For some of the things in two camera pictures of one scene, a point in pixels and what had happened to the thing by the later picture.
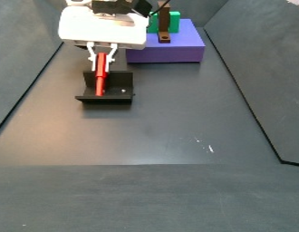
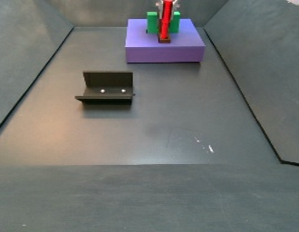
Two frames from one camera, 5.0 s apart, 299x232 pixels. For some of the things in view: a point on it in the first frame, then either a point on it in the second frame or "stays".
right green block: x=153 y=23 stays
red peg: x=101 y=72 to x=166 y=19
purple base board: x=186 y=47 stays
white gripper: x=125 y=30 to x=160 y=5
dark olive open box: x=119 y=89 stays
